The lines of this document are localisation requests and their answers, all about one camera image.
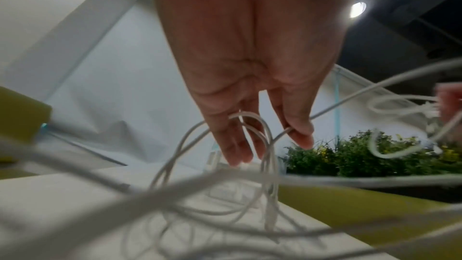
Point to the person's left hand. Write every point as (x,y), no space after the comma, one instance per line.
(252,24)

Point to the person's right hand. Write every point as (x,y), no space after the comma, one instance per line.
(453,104)

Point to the white drawer box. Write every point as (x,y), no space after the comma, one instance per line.
(227,193)

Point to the round ceiling light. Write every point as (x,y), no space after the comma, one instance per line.
(357,9)

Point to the green leafy plant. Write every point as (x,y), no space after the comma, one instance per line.
(346,156)

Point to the green bench sofa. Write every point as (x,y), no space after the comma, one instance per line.
(21,113)
(343,204)

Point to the beige table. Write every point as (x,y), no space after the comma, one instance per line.
(54,196)

